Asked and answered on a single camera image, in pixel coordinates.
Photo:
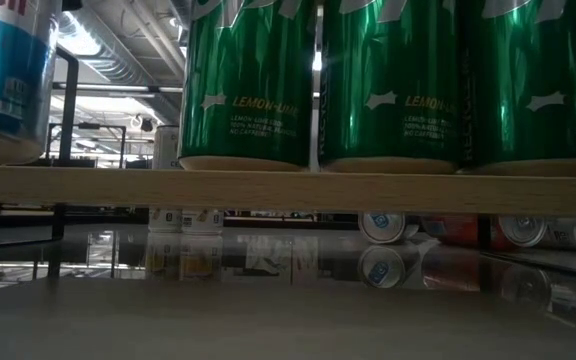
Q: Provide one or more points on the green lemon-lime soda can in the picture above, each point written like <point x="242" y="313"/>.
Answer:
<point x="390" y="85"/>
<point x="248" y="85"/>
<point x="538" y="85"/>

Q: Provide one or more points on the blue silver Red Bull can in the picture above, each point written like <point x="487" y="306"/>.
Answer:
<point x="383" y="227"/>

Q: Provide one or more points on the red soda can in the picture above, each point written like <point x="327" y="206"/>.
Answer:
<point x="450" y="230"/>

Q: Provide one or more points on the light blue silver energy can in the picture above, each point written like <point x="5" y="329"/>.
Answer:
<point x="8" y="75"/>

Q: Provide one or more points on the white Celsius can black lid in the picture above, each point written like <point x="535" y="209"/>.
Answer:
<point x="203" y="222"/>
<point x="165" y="150"/>

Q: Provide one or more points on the wooden shelf black metal frame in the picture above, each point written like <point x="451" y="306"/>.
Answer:
<point x="288" y="192"/>

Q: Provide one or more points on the black metal table frame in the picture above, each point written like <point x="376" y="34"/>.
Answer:
<point x="268" y="223"/>

